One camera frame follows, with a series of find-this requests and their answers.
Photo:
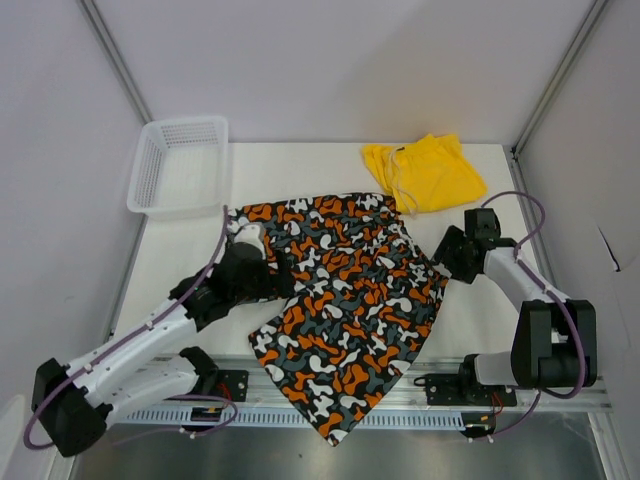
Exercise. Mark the aluminium corner post left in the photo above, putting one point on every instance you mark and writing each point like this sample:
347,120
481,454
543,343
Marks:
114,57

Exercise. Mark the white plastic basket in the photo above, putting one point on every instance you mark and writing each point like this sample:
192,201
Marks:
181,168

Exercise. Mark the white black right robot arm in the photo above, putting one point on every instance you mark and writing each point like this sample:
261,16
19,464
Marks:
554,347

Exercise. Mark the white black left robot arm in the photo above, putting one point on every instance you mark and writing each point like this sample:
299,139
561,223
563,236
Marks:
77,402

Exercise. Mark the yellow shorts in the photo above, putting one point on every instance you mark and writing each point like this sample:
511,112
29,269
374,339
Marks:
437,173

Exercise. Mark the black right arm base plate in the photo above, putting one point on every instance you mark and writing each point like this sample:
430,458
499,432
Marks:
447,389

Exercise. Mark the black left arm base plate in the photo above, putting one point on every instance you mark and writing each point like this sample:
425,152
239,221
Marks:
232,385

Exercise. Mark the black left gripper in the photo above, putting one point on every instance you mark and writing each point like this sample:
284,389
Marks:
285,280

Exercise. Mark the cream shorts drawstring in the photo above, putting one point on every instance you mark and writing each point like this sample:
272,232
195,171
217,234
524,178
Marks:
394,170

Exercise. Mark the aluminium corner post right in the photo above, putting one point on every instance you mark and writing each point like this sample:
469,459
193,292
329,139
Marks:
575,49

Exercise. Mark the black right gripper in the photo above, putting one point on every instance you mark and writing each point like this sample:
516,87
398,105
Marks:
452,238

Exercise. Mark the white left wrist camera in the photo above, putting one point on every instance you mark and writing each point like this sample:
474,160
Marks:
251,234

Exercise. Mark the aluminium corner post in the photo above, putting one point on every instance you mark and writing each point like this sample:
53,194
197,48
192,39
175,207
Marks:
114,57
575,49

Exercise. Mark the camouflage patterned shorts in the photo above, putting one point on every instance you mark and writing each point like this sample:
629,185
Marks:
364,301

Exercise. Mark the white slotted cable duct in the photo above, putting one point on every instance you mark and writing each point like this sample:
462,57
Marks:
174,415

